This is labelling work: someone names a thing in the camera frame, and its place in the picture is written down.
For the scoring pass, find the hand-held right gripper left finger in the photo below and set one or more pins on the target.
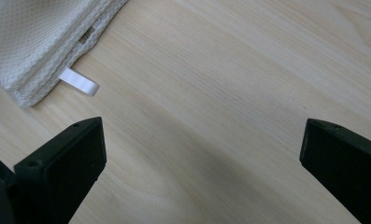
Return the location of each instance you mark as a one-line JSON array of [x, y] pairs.
[[64, 161]]

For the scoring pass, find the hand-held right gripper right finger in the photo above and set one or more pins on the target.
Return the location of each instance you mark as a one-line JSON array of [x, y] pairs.
[[345, 161]]

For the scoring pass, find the white mesh laundry bag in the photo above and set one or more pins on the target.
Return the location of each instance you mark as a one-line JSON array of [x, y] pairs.
[[33, 40]]

